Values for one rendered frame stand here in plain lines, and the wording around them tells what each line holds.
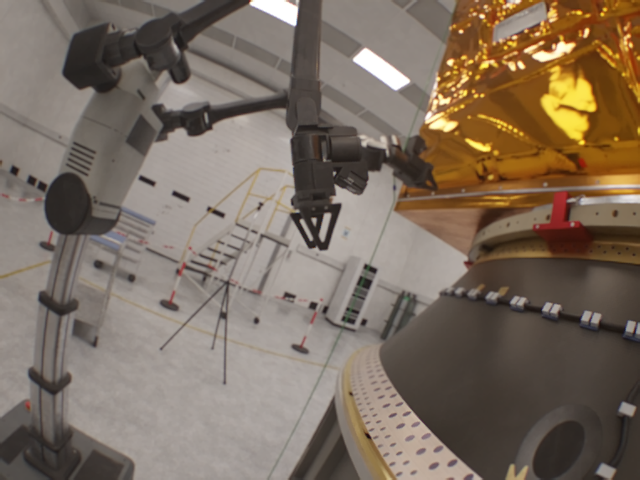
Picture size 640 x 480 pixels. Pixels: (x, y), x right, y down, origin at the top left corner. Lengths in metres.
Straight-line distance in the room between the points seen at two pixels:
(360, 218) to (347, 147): 8.09
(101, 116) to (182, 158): 6.84
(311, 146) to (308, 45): 0.22
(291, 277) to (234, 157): 3.58
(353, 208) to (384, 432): 8.13
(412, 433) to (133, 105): 0.89
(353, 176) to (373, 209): 8.31
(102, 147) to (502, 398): 0.92
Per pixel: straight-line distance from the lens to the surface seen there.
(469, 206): 0.95
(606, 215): 0.62
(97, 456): 1.49
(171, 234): 7.48
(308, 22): 0.66
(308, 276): 8.08
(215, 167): 7.49
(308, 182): 0.49
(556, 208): 0.67
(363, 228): 8.66
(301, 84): 0.55
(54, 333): 0.96
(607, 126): 0.82
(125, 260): 4.56
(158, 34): 0.63
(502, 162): 0.90
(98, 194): 0.77
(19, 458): 1.44
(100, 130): 0.77
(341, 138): 0.52
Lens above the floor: 1.42
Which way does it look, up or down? 4 degrees up
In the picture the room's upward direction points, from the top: 23 degrees clockwise
